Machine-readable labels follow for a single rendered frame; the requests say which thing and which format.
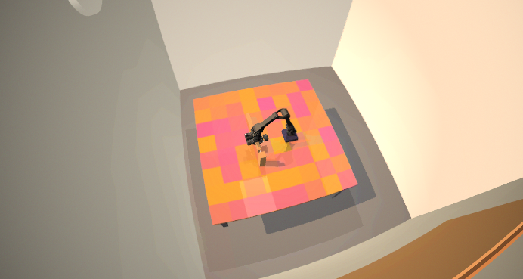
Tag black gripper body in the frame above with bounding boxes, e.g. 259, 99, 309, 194
246, 134, 268, 146

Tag brown wooden post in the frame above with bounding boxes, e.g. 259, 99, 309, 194
258, 152, 266, 166

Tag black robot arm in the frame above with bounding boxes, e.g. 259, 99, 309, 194
244, 108, 296, 141

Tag light wooden board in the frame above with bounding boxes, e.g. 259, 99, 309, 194
246, 113, 262, 153

